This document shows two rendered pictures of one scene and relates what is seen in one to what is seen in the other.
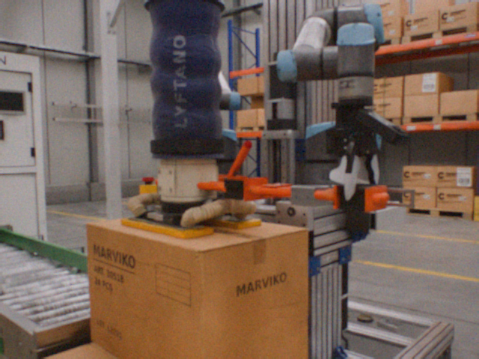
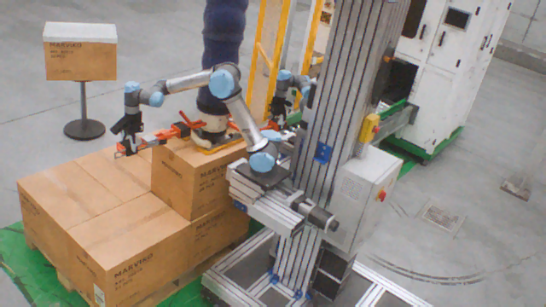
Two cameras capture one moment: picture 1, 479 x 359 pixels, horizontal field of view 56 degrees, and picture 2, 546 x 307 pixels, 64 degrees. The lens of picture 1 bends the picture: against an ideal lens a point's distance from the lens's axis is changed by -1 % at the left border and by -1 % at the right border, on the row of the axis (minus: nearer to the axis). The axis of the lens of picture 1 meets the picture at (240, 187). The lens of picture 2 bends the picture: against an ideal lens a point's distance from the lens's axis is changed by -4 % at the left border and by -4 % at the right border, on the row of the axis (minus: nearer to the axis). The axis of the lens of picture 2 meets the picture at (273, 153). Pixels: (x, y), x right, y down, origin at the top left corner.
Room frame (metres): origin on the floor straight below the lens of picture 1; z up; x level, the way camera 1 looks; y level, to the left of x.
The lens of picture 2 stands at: (1.34, -2.30, 2.36)
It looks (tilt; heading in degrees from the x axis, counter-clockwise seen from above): 31 degrees down; 79
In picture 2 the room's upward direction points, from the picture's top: 11 degrees clockwise
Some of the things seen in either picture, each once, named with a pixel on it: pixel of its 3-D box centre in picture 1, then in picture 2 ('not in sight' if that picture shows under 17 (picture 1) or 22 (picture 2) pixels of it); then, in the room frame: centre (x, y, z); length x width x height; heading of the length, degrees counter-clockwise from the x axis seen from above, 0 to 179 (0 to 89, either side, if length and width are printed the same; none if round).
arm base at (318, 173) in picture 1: (322, 172); (265, 162); (1.68, -0.30, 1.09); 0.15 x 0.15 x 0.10
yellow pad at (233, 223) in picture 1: (212, 214); (222, 140); (1.46, 0.09, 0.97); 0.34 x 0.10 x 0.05; 44
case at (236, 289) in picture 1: (191, 289); (208, 164); (1.40, 0.15, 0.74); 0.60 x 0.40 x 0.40; 44
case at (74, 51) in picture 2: not in sight; (81, 51); (0.18, 1.67, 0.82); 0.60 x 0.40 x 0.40; 15
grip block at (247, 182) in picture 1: (245, 188); (181, 130); (1.22, -0.01, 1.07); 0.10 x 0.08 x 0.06; 134
